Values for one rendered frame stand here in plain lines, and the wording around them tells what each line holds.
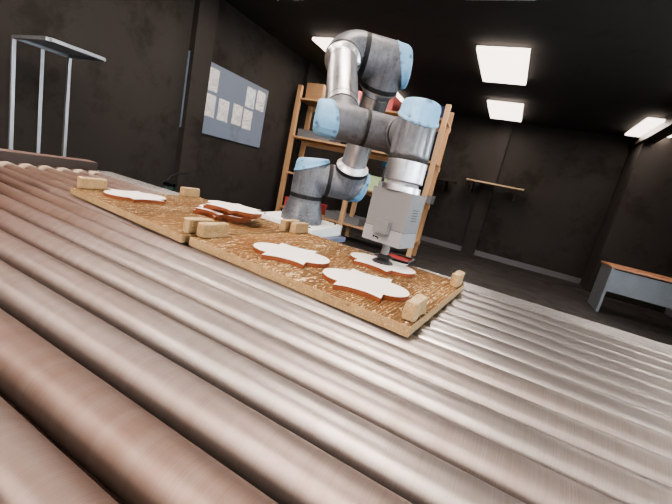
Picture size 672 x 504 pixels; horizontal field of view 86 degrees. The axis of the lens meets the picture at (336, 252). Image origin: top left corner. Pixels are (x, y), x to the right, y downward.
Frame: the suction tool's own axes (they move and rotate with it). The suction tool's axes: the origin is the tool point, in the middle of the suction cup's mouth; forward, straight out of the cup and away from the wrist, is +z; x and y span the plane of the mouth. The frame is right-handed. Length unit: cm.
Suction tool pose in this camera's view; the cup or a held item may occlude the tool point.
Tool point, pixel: (381, 265)
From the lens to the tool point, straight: 72.9
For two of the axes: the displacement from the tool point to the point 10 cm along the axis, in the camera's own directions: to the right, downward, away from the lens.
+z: -2.1, 9.6, 2.0
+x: 5.8, -0.4, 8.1
